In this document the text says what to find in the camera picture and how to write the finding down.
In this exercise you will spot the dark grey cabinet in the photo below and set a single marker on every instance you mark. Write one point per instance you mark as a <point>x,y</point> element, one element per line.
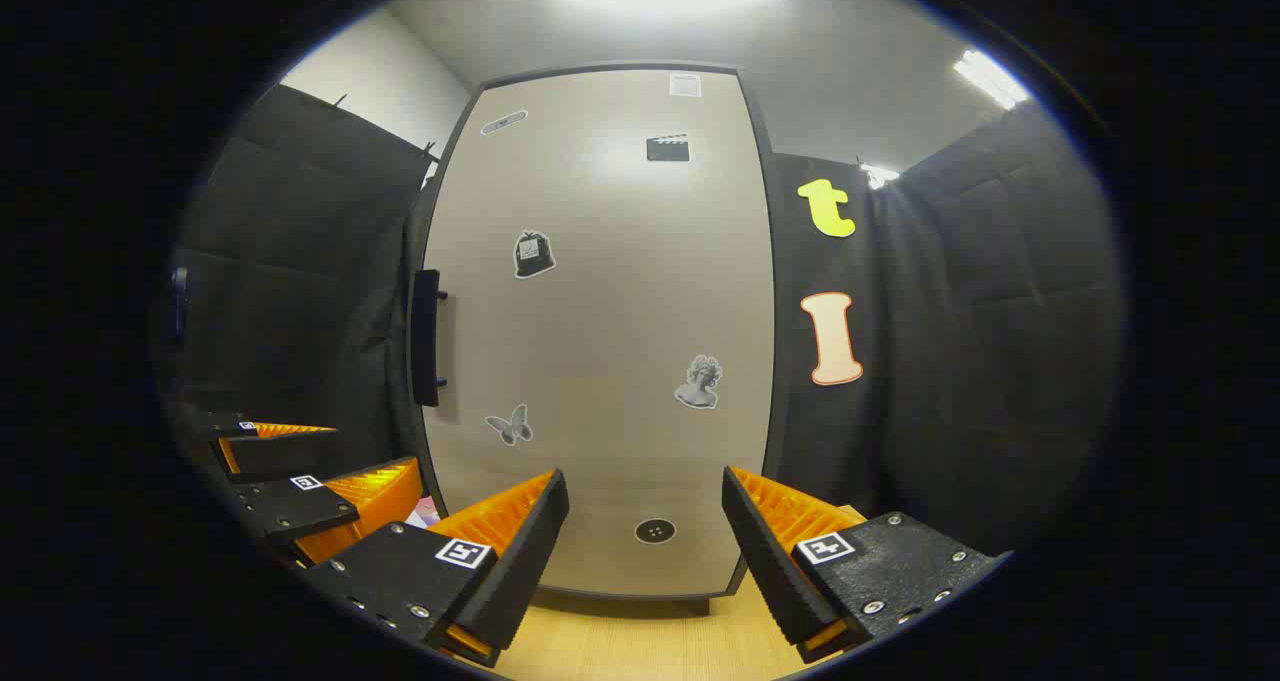
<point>780,311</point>

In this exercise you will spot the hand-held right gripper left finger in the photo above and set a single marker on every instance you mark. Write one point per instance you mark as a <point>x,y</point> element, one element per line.
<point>520,571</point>

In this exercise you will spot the long ceiling light strip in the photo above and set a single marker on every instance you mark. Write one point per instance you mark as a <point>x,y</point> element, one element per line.
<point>990,79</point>

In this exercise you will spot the small ceiling light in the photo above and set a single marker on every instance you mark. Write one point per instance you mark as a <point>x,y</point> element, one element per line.
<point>880,175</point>

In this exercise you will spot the black backdrop cloth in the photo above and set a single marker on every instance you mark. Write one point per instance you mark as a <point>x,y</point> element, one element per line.
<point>1000,341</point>

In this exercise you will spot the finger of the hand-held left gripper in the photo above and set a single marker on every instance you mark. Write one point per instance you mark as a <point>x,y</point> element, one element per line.
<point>300,509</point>
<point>228,424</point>

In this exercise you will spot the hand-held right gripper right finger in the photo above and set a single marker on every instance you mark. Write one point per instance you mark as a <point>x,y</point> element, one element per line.
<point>765,561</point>

